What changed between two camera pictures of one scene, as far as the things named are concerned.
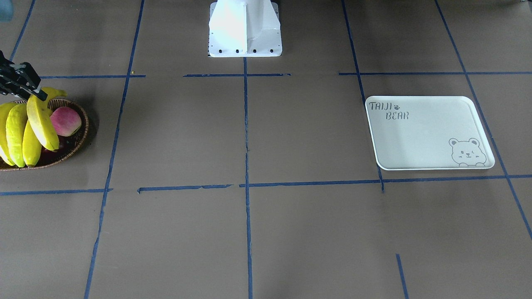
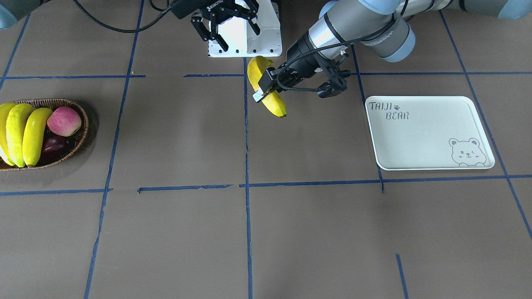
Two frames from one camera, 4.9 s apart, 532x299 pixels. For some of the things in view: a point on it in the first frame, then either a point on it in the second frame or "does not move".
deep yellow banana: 38,111 to 274,101
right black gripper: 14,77 to 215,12
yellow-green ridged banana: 16,117 does not move
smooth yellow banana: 32,145 does not move
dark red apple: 66,144 does not move
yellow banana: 4,108 does not move
